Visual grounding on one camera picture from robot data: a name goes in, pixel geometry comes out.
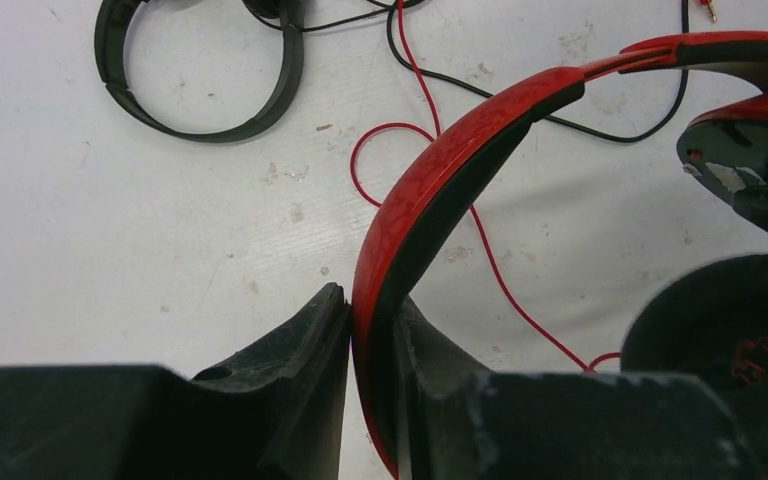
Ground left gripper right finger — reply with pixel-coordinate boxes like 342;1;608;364
391;297;488;479

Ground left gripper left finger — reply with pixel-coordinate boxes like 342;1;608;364
192;282;350;479

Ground red headphone cable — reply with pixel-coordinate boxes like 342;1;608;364
349;0;720;374

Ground red black headphones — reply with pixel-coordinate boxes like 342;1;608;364
351;31;768;479

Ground thin black headphone cable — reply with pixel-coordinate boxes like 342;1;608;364
241;0;691;145

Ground small black headphones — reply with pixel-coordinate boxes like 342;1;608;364
94;1;307;144

